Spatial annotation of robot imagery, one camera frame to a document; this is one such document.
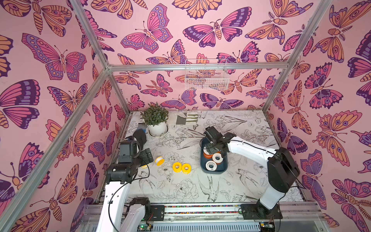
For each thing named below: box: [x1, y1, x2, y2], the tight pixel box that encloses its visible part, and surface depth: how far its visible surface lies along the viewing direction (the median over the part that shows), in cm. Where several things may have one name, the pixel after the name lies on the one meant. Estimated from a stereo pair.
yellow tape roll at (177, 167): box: [172, 161, 183, 173], surface depth 90 cm
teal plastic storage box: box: [200, 137, 229, 174], surface depth 91 cm
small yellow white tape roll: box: [154, 156, 165, 167], surface depth 91 cm
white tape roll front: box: [205, 160, 218, 172], surface depth 89 cm
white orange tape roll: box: [212, 152, 224, 164], surface depth 92 cm
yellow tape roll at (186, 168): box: [181, 163, 192, 174], surface depth 89 cm
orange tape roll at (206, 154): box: [202, 148, 214, 160], surface depth 94 cm
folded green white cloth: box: [175, 112, 199, 126], surface depth 117 cm
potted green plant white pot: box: [140, 101, 170, 138], surface depth 95 cm
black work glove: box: [132, 123, 147, 150], surface depth 104 cm
